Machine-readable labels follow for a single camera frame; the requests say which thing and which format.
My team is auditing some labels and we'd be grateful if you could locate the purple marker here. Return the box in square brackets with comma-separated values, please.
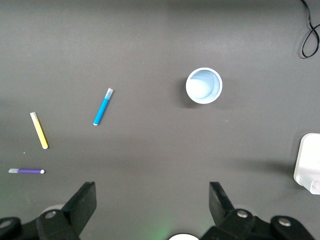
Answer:
[8, 168, 46, 175]

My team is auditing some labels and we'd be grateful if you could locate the blue marker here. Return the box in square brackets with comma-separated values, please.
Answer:
[93, 87, 114, 127]

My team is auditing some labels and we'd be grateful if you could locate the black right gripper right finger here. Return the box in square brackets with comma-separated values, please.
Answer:
[199, 181, 316, 240]

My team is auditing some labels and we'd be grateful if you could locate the loose black table cable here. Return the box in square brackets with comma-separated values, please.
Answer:
[298, 0, 320, 60]

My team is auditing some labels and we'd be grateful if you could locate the white stand with base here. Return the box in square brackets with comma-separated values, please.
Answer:
[293, 133, 320, 195]

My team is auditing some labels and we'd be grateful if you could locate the yellow marker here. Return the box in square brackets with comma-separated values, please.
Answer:
[29, 111, 49, 150]

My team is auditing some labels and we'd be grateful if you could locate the dark grey table mat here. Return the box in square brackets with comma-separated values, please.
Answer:
[0, 0, 320, 240]

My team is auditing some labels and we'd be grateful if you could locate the light blue plastic cup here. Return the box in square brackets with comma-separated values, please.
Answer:
[185, 67, 223, 105]

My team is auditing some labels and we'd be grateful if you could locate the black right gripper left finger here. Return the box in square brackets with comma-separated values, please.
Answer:
[0, 181, 97, 240]

